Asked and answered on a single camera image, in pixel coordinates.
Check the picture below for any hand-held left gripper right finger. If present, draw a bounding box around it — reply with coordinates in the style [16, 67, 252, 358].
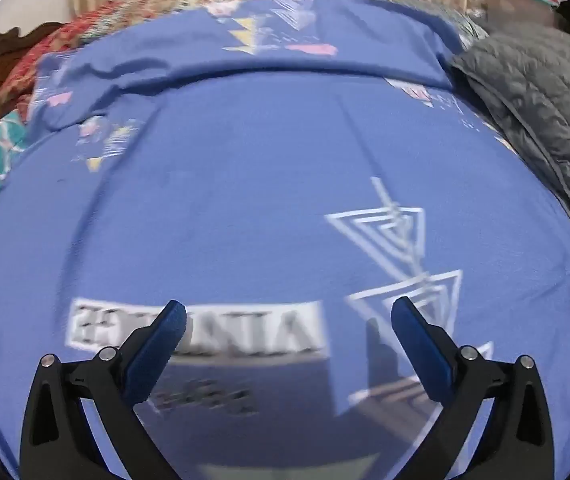
[390, 296, 556, 480]

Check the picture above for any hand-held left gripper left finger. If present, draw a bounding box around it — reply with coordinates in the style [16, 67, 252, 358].
[20, 300, 188, 480]

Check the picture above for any blue printed t-shirt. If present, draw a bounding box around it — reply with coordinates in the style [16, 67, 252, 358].
[0, 0, 570, 480]

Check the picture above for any grey quilted jacket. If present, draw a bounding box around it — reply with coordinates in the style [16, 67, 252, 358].
[449, 24, 570, 239]

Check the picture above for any carved wooden headboard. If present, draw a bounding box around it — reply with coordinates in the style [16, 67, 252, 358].
[0, 22, 66, 136]

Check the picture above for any red patterned quilt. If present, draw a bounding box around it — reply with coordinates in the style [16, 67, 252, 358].
[0, 0, 366, 121]

